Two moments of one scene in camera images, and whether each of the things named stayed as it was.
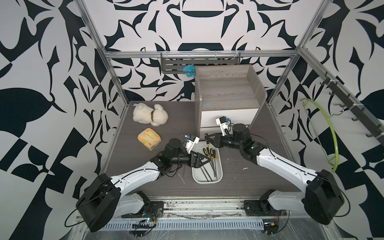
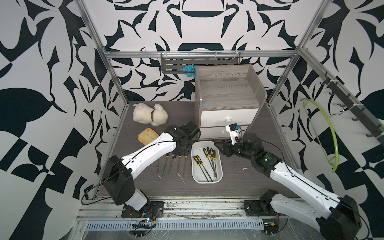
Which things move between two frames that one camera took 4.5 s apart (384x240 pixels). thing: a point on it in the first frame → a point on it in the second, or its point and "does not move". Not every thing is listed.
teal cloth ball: (190, 70) does not move
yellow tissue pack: (149, 138) does not move
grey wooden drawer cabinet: (234, 91) does not move
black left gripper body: (182, 160) → (186, 150)
